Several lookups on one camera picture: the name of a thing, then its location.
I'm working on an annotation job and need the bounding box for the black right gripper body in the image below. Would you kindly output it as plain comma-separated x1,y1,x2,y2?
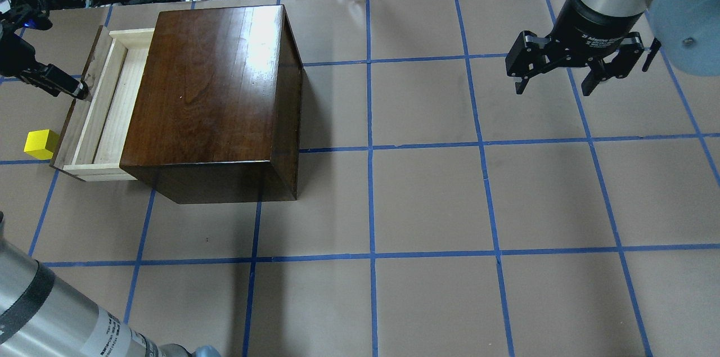
506,0,643,78

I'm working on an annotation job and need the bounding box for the yellow block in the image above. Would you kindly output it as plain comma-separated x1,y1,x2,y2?
23,129,60,160

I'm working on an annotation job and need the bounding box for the light wooden drawer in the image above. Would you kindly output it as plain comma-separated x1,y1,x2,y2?
51,26,155,181

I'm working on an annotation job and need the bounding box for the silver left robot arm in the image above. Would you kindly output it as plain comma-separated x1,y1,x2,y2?
1,0,90,100

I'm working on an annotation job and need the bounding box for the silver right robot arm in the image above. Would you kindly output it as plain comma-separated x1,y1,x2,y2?
506,0,719,96

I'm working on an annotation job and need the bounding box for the dark wooden drawer cabinet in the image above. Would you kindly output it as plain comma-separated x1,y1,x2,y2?
119,5,304,204

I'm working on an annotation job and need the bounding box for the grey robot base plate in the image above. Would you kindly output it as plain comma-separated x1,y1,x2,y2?
1,237,219,356

